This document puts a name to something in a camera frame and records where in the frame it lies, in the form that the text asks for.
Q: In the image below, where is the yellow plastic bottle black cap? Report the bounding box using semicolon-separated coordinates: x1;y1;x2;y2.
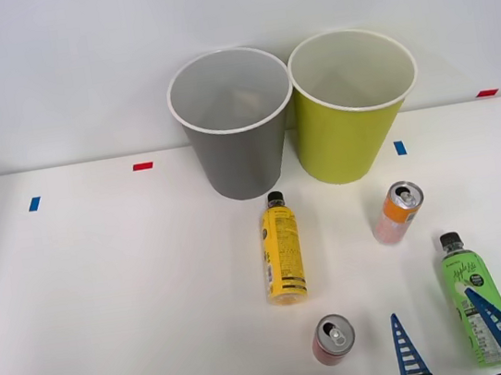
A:
250;187;313;310

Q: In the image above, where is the red drink can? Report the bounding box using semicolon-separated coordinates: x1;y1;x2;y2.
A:
307;311;360;369

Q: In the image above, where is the grey plastic waste bin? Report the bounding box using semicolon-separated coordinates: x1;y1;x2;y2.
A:
161;40;307;210

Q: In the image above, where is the yellow-green plastic waste bin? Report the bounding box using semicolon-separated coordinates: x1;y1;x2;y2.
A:
282;18;434;191

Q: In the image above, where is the green plastic bottle black cap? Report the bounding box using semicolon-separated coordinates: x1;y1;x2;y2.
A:
434;224;501;373

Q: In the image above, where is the orange and pink drink can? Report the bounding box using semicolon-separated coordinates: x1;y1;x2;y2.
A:
366;177;431;248

